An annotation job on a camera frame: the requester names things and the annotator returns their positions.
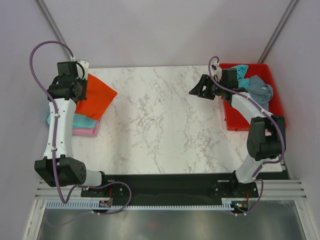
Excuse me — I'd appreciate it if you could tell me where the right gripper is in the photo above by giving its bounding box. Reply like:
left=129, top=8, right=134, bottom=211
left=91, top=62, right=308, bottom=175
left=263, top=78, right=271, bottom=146
left=189, top=74, right=226, bottom=101

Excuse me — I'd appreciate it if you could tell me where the orange t shirt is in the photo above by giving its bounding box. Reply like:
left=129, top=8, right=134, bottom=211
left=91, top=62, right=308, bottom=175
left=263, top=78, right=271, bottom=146
left=75, top=74, right=118, bottom=120

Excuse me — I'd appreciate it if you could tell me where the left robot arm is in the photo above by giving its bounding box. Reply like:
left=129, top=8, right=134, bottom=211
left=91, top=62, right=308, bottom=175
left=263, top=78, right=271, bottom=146
left=34, top=60, right=110, bottom=197

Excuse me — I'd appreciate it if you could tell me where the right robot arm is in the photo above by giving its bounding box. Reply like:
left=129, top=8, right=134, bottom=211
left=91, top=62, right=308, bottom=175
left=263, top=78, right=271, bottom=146
left=189, top=68, right=286, bottom=197

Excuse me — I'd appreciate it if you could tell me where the cyan t shirt in bin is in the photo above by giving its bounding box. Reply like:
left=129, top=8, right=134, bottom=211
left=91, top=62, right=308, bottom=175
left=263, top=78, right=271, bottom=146
left=233, top=64, right=250, bottom=88

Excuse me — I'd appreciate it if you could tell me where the folded teal t shirt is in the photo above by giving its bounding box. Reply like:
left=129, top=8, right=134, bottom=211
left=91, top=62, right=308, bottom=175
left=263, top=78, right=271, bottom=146
left=57, top=113, right=99, bottom=130

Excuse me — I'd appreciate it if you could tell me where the folded pink t shirt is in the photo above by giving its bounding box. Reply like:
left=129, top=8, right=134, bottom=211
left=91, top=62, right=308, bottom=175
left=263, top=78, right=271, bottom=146
left=72, top=120, right=100, bottom=137

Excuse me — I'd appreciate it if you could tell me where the grey t shirt in bin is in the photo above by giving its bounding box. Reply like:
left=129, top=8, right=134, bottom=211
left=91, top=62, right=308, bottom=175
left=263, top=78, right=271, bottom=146
left=246, top=75, right=274, bottom=111

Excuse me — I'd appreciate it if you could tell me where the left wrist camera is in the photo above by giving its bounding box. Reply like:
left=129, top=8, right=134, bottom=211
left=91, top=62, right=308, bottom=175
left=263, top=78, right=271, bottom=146
left=70, top=56, right=90, bottom=80

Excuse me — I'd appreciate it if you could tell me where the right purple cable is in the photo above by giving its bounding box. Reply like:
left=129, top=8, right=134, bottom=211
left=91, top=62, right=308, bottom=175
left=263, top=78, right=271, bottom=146
left=208, top=56, right=286, bottom=217

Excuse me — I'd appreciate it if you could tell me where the purple cable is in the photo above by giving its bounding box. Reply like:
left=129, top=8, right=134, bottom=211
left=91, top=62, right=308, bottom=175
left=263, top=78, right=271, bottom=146
left=29, top=41, right=132, bottom=216
left=208, top=56, right=286, bottom=217

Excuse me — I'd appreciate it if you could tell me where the left corner frame post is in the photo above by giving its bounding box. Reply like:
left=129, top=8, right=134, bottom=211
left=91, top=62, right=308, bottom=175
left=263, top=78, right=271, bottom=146
left=34, top=0, right=67, bottom=48

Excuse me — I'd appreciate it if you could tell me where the corner frame post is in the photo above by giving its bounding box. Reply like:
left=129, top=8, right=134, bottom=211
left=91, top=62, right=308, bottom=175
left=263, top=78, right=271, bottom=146
left=257, top=0, right=300, bottom=64
left=34, top=0, right=67, bottom=48

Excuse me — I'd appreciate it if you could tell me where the right corner frame post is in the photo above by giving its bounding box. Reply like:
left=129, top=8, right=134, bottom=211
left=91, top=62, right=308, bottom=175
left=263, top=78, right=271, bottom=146
left=257, top=0, right=300, bottom=64

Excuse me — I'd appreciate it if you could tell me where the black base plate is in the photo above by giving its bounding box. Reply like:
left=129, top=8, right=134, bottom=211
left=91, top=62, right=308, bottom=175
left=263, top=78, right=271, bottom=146
left=81, top=173, right=259, bottom=206

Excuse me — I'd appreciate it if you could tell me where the white cable duct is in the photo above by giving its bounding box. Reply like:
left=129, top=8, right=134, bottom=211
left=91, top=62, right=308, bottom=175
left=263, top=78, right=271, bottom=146
left=45, top=199, right=234, bottom=211

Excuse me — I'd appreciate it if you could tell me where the aluminium frame rail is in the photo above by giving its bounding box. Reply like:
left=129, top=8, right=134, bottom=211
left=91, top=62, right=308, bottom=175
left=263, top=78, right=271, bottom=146
left=34, top=179, right=307, bottom=201

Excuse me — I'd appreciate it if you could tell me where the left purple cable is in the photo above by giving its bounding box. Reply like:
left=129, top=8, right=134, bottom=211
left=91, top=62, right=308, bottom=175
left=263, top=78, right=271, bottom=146
left=29, top=41, right=132, bottom=216

